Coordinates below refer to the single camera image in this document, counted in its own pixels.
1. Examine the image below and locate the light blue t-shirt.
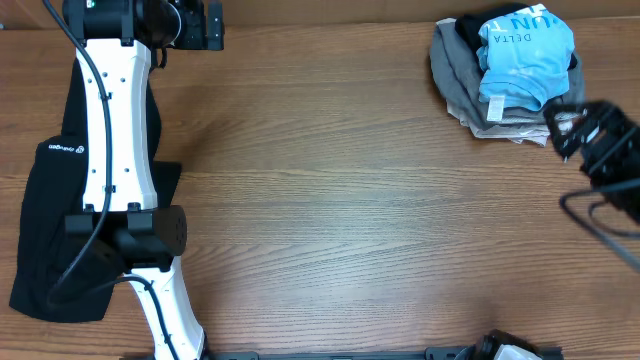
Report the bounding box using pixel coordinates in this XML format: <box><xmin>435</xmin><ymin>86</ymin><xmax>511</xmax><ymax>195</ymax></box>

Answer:
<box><xmin>476</xmin><ymin>4</ymin><xmax>575</xmax><ymax>112</ymax></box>

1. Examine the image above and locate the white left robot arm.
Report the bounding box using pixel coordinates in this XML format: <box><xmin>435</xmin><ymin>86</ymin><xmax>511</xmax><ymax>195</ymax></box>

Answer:
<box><xmin>55</xmin><ymin>0</ymin><xmax>224</xmax><ymax>359</ymax></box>

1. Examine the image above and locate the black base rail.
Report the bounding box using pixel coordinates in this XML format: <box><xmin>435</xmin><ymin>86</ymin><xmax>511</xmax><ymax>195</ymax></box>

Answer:
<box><xmin>203</xmin><ymin>346</ymin><xmax>470</xmax><ymax>360</ymax></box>

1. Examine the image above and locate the folded grey garment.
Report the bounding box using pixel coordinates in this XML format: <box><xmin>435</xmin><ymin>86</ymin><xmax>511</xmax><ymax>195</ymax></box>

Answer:
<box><xmin>430</xmin><ymin>18</ymin><xmax>585</xmax><ymax>129</ymax></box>

